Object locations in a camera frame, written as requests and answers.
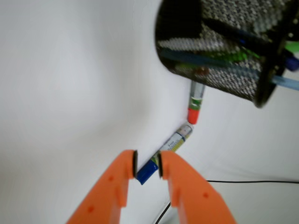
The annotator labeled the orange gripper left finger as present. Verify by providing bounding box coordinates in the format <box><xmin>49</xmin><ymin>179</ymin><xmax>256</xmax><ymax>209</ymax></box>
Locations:
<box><xmin>67</xmin><ymin>150</ymin><xmax>138</xmax><ymax>224</ymax></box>

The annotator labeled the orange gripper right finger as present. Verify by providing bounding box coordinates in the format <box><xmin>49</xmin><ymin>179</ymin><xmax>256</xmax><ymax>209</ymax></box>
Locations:
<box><xmin>161</xmin><ymin>153</ymin><xmax>236</xmax><ymax>224</ymax></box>

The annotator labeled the blue capped marker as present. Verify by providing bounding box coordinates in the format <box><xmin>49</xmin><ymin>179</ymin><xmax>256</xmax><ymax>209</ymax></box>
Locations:
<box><xmin>136</xmin><ymin>122</ymin><xmax>194</xmax><ymax>185</ymax></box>

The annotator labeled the dark blue ballpoint pen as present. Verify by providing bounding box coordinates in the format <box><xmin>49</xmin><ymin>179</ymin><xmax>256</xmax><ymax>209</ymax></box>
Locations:
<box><xmin>204</xmin><ymin>19</ymin><xmax>299</xmax><ymax>71</ymax></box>

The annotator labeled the green mechanical pencil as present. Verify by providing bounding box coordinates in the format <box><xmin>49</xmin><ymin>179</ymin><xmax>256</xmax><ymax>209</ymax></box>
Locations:
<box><xmin>208</xmin><ymin>42</ymin><xmax>299</xmax><ymax>62</ymax></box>

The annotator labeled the light blue pen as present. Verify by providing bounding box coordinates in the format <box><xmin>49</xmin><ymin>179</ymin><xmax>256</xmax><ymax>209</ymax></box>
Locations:
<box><xmin>160</xmin><ymin>49</ymin><xmax>299</xmax><ymax>92</ymax></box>

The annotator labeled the black mesh pen holder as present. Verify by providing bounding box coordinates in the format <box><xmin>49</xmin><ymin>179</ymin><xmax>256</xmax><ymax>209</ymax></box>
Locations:
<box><xmin>155</xmin><ymin>0</ymin><xmax>299</xmax><ymax>108</ymax></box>

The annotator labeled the red capped marker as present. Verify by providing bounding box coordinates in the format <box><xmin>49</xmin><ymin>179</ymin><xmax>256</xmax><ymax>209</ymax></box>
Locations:
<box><xmin>187</xmin><ymin>80</ymin><xmax>205</xmax><ymax>125</ymax></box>

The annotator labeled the black camera cable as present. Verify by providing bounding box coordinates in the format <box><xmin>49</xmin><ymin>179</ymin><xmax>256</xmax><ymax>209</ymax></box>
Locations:
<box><xmin>154</xmin><ymin>179</ymin><xmax>299</xmax><ymax>224</ymax></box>

